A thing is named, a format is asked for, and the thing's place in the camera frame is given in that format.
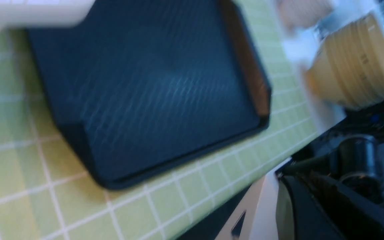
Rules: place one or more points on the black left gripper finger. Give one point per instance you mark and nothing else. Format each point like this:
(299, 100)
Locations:
(322, 208)

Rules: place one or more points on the black plastic serving tray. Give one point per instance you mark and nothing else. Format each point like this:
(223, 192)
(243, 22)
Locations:
(140, 87)

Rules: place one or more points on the large white plastic tub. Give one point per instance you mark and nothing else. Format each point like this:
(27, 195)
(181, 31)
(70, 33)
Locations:
(26, 13)

